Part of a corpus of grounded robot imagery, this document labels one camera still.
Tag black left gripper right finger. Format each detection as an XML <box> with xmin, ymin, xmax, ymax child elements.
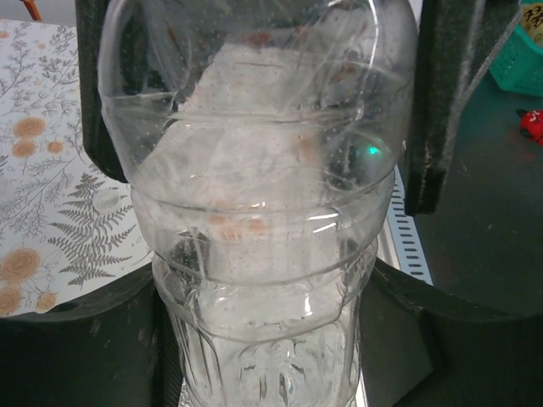
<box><xmin>405</xmin><ymin>0</ymin><xmax>523</xmax><ymax>216</ymax></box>

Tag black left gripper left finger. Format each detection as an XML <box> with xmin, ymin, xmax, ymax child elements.
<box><xmin>75</xmin><ymin>0</ymin><xmax>131</xmax><ymax>184</ymax></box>

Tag clear unlabelled plastic bottle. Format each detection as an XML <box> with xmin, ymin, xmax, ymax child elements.
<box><xmin>98</xmin><ymin>0</ymin><xmax>419</xmax><ymax>407</ymax></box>

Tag green plastic basket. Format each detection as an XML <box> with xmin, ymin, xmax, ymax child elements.
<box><xmin>490</xmin><ymin>3</ymin><xmax>543</xmax><ymax>92</ymax></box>

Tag small red toy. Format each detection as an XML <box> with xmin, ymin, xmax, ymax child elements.
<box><xmin>515</xmin><ymin>108</ymin><xmax>543</xmax><ymax>148</ymax></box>

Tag floral patterned table cover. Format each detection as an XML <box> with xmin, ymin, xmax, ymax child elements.
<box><xmin>0</xmin><ymin>19</ymin><xmax>154</xmax><ymax>317</ymax></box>

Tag white perforated cable tray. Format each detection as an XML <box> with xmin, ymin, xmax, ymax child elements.
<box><xmin>376</xmin><ymin>164</ymin><xmax>434</xmax><ymax>286</ymax></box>

